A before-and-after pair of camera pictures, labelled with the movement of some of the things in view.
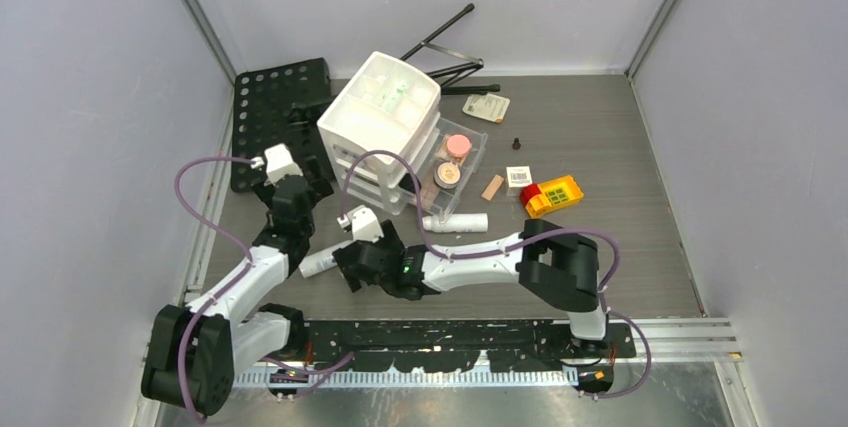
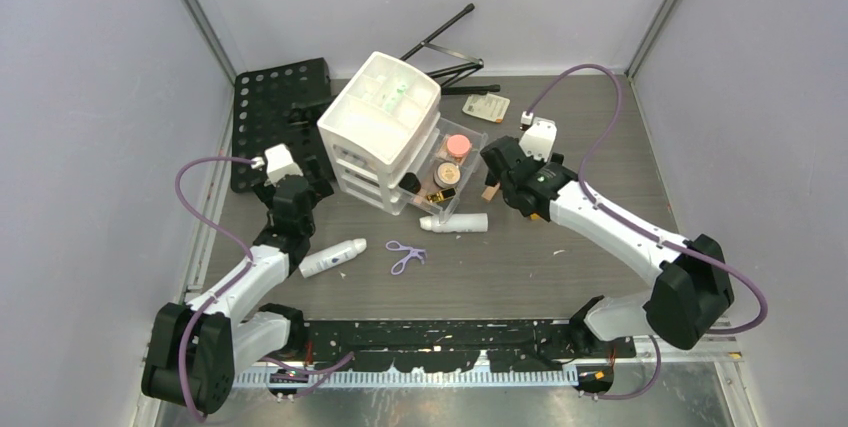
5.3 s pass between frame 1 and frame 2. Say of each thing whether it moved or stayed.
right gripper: moved
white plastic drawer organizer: stayed
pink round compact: stayed
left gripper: stayed
